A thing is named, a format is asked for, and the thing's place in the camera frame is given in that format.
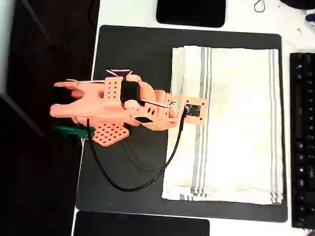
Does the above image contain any green table clamp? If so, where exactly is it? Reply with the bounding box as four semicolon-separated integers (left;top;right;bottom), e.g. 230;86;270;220
54;125;95;145

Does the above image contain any white furniture panel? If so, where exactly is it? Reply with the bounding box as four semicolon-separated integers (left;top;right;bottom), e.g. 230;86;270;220
0;0;16;96

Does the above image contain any red white servo wire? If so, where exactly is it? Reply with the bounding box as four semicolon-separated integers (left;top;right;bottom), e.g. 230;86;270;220
105;68;133;77
140;98;177;109

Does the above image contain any thin black wire loop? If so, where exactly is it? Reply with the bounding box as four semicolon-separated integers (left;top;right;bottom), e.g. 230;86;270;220
253;0;268;13

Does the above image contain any black floor cable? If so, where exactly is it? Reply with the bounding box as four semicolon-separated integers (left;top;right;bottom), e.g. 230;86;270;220
88;0;99;27

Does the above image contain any grey metal bar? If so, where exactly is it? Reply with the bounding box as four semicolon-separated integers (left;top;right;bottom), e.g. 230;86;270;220
0;93;47;139
21;0;55;47

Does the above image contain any black keyboard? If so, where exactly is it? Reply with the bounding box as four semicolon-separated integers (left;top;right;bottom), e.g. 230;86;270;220
289;52;315;229

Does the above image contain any black mouse pad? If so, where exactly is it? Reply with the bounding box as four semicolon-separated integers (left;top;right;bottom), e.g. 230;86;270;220
156;0;226;28
72;210;211;236

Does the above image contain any large dark grey desk mat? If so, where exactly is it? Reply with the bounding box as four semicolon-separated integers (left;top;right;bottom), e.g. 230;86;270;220
75;24;288;223

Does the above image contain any white striped dish towel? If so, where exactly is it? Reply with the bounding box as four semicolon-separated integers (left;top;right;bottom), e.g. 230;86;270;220
161;45;284;205

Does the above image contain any dark rounded object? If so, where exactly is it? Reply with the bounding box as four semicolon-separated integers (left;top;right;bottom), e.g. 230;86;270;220
279;0;315;10

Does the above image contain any orange framed wrist camera mount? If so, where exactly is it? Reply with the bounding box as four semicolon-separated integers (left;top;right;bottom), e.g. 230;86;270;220
171;95;208;126

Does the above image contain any black camera cable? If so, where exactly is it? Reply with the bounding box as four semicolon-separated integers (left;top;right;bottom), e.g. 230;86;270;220
86;105;191;192

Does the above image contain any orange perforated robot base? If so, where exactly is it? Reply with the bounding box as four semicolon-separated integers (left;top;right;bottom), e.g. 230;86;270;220
92;122;130;148

